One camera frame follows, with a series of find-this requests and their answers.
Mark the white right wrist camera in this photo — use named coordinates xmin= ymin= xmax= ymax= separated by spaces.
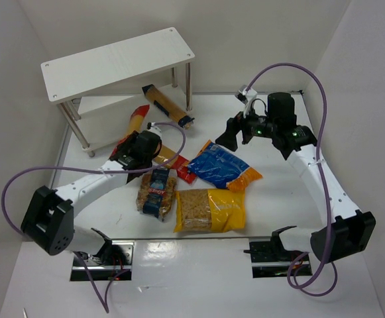
xmin=235 ymin=85 xmax=258 ymax=118

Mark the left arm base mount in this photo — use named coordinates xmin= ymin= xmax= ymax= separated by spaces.
xmin=80 ymin=240 xmax=135 ymax=282

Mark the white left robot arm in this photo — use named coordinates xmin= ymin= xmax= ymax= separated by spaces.
xmin=21 ymin=127 xmax=162 ymax=264

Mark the Agnesi tricolour fusilli bag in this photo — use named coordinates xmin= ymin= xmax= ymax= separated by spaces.
xmin=136 ymin=168 xmax=178 ymax=222

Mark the blue spaghetti box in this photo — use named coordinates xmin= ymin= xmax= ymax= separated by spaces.
xmin=142 ymin=84 xmax=194 ymax=129

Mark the white two-tier shelf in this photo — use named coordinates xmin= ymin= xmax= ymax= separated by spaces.
xmin=40 ymin=27 xmax=195 ymax=156

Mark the blue orange pasta bag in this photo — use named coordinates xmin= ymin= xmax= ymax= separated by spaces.
xmin=187 ymin=140 xmax=263 ymax=192

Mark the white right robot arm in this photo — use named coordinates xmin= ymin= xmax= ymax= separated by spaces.
xmin=216 ymin=88 xmax=376 ymax=263

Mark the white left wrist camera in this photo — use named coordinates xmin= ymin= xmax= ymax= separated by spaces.
xmin=146 ymin=122 xmax=162 ymax=136

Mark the red spaghetti bag with label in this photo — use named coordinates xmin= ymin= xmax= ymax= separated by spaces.
xmin=111 ymin=104 xmax=150 ymax=156

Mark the yellow macaroni bag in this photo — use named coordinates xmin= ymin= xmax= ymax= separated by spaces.
xmin=174 ymin=189 xmax=246 ymax=233

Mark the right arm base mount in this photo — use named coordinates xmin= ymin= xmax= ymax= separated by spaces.
xmin=243 ymin=240 xmax=302 ymax=278

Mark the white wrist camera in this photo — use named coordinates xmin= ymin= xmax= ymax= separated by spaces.
xmin=235 ymin=85 xmax=258 ymax=118
xmin=146 ymin=122 xmax=162 ymax=136

